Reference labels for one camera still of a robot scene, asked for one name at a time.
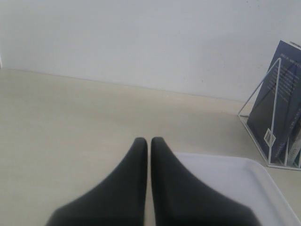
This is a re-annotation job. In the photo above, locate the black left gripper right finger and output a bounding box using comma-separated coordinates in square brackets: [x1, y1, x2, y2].
[151, 137, 251, 226]

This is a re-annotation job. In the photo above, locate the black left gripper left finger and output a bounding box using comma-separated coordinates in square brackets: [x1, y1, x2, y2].
[47, 137, 148, 226]

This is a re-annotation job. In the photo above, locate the dark blue spine book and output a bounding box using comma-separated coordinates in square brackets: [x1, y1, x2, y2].
[247, 40, 301, 161]

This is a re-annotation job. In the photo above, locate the white plastic tray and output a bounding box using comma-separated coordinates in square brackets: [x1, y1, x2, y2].
[175, 153, 301, 226]

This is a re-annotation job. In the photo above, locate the white wire book rack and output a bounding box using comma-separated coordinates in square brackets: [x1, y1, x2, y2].
[238, 41, 301, 169]

